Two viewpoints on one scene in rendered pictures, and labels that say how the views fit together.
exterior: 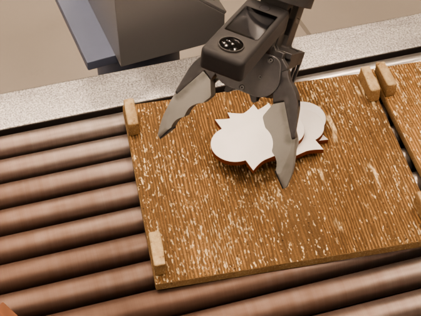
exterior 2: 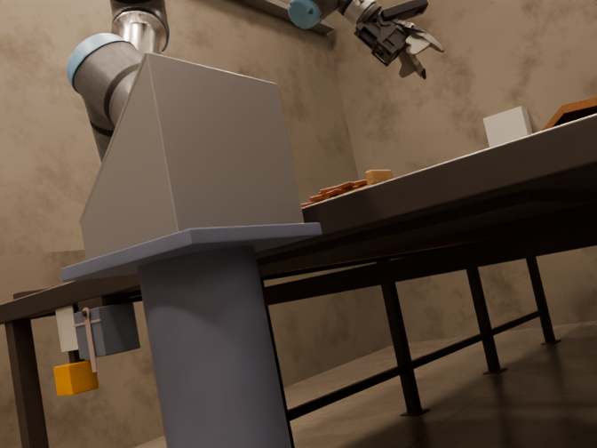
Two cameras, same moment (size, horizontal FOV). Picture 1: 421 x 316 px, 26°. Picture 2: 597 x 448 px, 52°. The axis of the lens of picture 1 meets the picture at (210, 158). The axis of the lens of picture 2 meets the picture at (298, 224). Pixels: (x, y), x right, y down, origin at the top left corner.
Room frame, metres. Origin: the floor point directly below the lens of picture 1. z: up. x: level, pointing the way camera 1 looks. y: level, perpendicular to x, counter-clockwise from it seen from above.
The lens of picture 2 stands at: (1.73, 0.99, 0.77)
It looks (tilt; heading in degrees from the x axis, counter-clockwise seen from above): 6 degrees up; 238
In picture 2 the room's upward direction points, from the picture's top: 11 degrees counter-clockwise
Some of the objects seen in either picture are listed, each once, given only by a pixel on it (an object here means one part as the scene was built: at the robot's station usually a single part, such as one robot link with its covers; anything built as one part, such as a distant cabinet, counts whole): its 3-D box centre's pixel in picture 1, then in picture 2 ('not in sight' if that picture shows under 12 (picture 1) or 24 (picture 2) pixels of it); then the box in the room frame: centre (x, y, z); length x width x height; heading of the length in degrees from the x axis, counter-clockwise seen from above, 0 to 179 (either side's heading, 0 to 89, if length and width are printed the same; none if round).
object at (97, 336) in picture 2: not in sight; (104, 332); (1.35, -0.65, 0.77); 0.14 x 0.11 x 0.18; 106
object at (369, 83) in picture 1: (369, 83); not in sight; (1.08, -0.26, 0.95); 0.06 x 0.02 x 0.03; 11
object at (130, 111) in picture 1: (131, 116); (379, 177); (1.00, 0.12, 0.95); 0.06 x 0.02 x 0.03; 11
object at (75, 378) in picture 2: not in sight; (71, 348); (1.40, -0.82, 0.74); 0.09 x 0.08 x 0.24; 106
